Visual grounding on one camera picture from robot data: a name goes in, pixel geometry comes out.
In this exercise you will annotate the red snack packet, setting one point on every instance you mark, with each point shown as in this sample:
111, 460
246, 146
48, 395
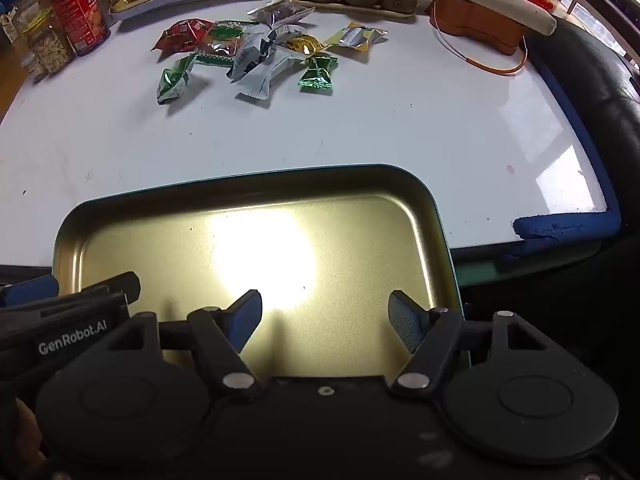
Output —
182, 34

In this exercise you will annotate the gold metal tray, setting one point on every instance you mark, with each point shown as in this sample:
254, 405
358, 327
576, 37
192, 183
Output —
300, 240

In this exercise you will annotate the black chair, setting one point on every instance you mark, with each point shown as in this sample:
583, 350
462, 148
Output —
600, 110

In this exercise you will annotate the glass jar of peanuts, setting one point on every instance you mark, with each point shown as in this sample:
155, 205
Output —
50, 45

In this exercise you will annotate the clear green-edged cookie packet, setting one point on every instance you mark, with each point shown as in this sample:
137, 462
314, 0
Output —
222, 36

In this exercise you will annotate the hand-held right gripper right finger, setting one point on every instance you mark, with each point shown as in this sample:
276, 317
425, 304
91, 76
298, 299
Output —
405, 324

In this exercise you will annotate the beige cloth roll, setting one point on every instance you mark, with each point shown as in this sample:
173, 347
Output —
500, 2

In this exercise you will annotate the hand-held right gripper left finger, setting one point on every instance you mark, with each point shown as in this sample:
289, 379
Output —
247, 317

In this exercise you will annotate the clear dried fruit packet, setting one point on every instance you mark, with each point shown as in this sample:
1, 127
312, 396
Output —
285, 11

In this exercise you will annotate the yellow silver snack packet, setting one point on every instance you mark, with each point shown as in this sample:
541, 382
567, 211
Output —
355, 36

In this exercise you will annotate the red tin can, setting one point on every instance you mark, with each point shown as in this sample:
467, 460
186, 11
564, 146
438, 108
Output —
80, 12

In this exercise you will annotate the green candy packet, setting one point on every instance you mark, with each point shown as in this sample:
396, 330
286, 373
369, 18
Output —
317, 72
172, 80

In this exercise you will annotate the person's left hand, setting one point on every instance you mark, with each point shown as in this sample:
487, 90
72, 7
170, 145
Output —
25, 435

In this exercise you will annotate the yellow fruit tray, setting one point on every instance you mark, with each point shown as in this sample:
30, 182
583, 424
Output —
350, 10

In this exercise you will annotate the white black packet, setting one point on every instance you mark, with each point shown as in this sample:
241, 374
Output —
250, 52

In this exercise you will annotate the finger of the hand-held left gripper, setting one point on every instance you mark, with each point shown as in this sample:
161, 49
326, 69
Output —
30, 289
112, 285

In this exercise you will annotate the blue table edge guard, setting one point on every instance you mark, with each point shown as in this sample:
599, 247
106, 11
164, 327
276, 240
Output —
560, 225

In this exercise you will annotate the grey-white snack bar packet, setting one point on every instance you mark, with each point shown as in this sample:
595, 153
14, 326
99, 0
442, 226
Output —
272, 75

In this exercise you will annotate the gold candy packet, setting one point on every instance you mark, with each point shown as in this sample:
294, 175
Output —
302, 45

